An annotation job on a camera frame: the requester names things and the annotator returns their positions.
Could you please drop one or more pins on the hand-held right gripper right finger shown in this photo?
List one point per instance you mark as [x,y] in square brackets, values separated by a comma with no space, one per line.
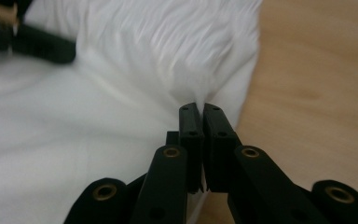
[219,155]

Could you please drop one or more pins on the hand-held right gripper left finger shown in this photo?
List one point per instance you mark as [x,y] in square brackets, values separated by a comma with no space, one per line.
[192,149]

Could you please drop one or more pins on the white skirt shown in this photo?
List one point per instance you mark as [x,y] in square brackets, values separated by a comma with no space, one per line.
[105,109]

